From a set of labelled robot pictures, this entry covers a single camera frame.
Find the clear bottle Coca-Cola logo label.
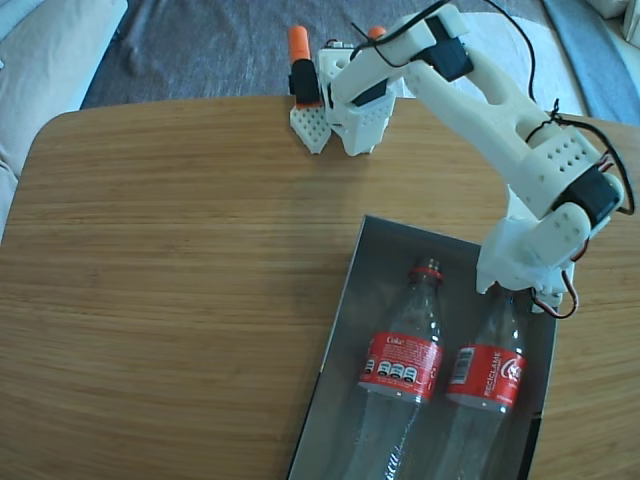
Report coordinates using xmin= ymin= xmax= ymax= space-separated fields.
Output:
xmin=434 ymin=294 xmax=529 ymax=480

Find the clear bottle Coke text label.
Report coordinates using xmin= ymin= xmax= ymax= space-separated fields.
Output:
xmin=344 ymin=257 xmax=446 ymax=480

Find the grey cardboard box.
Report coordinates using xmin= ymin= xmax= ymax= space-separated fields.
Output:
xmin=285 ymin=213 xmax=564 ymax=480

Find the grey and white rug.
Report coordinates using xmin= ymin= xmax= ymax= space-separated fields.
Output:
xmin=79 ymin=0 xmax=640 ymax=126

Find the beige sofa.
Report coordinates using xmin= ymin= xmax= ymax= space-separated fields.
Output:
xmin=0 ymin=0 xmax=129 ymax=246

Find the pale blue cushion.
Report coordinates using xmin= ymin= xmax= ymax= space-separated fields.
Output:
xmin=0 ymin=0 xmax=46 ymax=44

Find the black camera cable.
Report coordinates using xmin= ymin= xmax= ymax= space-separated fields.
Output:
xmin=349 ymin=0 xmax=635 ymax=216

